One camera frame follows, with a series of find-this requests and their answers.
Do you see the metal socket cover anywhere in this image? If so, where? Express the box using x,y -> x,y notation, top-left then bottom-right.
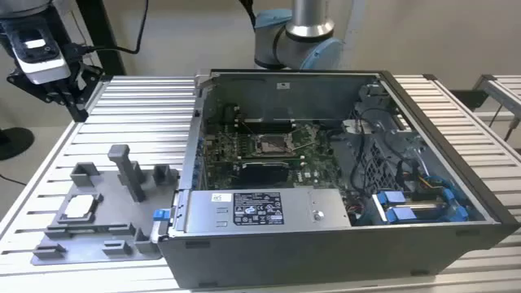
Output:
290,124 -> 326,150

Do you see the thin metal locking lever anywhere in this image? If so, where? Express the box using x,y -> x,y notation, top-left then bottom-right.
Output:
239,119 -> 263,139

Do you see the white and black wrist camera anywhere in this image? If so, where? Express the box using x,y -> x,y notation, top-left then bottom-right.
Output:
0,18 -> 71,85

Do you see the CPU socket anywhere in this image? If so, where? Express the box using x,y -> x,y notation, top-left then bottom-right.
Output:
254,133 -> 292,155

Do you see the black wire in case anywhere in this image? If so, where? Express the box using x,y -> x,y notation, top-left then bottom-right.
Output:
348,107 -> 409,197

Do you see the silver CPU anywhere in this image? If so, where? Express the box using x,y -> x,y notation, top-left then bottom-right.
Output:
64,195 -> 99,219

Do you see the silver power supply unit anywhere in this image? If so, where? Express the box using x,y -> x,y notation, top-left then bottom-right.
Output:
184,188 -> 353,234

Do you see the black table bracket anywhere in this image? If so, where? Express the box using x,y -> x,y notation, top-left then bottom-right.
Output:
449,89 -> 489,111

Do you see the black upright post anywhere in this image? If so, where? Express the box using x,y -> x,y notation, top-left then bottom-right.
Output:
76,0 -> 127,76

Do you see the grey parts rack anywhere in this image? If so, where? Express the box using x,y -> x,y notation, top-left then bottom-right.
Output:
31,143 -> 183,266

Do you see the black round stand base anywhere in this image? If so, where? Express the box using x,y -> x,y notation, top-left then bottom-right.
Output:
0,127 -> 36,161

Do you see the green motherboard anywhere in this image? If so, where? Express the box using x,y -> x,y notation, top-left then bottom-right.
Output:
198,119 -> 344,190

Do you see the black floor cable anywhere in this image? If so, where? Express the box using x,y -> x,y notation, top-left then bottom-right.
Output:
0,173 -> 28,187

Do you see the grey metal drive cage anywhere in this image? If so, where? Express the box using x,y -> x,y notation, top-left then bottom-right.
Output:
328,100 -> 433,197

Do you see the black open PC case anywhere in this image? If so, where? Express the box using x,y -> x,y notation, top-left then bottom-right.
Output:
150,68 -> 521,289

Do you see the black RAM slot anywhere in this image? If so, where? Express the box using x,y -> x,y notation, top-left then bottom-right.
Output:
238,122 -> 296,129
238,117 -> 296,123

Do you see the metal slat side table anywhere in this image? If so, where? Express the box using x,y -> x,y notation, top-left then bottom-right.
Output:
473,73 -> 521,123

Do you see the blue disk carrier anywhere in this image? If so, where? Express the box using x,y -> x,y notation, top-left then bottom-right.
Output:
441,188 -> 468,221
385,206 -> 420,224
381,190 -> 407,204

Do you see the black camera cable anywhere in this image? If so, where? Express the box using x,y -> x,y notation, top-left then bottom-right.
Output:
68,0 -> 148,57

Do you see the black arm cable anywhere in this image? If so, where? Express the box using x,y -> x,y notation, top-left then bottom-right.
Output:
238,0 -> 259,22

